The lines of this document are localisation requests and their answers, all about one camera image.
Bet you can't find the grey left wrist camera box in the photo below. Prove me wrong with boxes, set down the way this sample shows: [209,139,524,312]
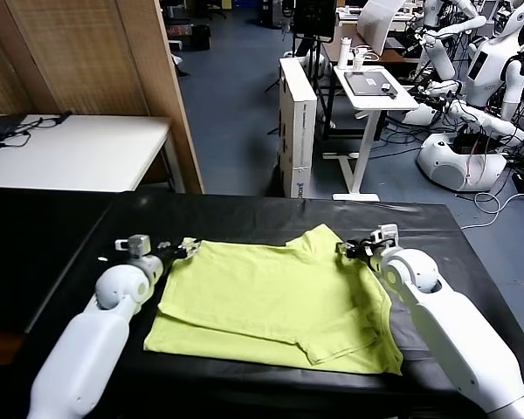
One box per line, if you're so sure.
[114,234,152,258]

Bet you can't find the white cup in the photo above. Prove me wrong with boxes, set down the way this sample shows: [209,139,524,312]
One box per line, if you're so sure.
[351,46,371,70]

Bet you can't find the tall white cardboard box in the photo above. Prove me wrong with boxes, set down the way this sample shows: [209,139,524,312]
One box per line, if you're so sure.
[278,57,319,199]

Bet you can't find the lime green t-shirt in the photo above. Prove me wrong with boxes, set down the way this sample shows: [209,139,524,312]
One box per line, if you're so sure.
[142,223,404,376]

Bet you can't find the white rectangular table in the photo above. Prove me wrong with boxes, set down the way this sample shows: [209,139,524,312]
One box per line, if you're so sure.
[0,113,187,194]

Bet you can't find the white curved sheet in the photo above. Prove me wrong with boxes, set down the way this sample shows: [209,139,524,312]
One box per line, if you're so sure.
[357,0,405,55]

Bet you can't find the large white humanoid robot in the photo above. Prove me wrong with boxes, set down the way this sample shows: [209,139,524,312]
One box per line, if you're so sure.
[416,0,524,192]

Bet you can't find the white standing desk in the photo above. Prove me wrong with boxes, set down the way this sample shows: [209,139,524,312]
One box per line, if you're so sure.
[322,65,420,202]

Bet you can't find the black cables with adapter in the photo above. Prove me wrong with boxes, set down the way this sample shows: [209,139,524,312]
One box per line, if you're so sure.
[0,111,73,151]

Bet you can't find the white floor cable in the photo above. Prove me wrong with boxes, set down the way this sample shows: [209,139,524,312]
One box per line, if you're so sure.
[460,187,524,230]

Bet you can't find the small white humanoid robot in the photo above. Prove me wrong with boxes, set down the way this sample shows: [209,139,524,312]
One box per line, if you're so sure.
[417,0,488,83]

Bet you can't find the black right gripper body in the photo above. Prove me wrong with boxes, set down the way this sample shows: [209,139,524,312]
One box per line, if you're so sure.
[352,239,379,265]

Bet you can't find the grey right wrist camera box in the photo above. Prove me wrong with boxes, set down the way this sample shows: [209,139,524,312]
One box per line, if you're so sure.
[369,223,399,251]

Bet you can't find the white water bottle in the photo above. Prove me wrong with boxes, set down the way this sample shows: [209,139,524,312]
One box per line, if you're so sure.
[336,37,353,70]

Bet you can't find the tangled black floor cables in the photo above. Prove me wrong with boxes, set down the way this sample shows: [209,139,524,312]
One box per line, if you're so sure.
[375,114,425,154]

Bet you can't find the glossy black table cover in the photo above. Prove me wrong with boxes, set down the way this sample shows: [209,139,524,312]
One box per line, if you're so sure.
[15,193,524,419]

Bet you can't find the matte black table cover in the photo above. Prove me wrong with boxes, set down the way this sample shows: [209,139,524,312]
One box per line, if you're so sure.
[0,185,114,335]

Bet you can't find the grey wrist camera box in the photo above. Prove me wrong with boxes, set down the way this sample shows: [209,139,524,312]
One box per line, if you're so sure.
[369,223,399,251]
[114,234,152,258]

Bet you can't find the black waste bin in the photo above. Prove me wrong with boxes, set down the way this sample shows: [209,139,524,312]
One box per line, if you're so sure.
[190,24,211,52]

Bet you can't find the wooden bamboo partition screen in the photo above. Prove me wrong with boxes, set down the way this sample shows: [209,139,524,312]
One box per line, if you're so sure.
[0,0,206,195]

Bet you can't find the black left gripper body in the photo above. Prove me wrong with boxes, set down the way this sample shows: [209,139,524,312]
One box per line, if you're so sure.
[150,244,183,265]

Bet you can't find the dark flat laptop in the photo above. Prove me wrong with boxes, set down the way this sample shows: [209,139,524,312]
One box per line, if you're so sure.
[0,114,24,136]

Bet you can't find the grey closed laptop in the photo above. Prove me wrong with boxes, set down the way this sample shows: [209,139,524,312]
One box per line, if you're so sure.
[344,71,396,95]

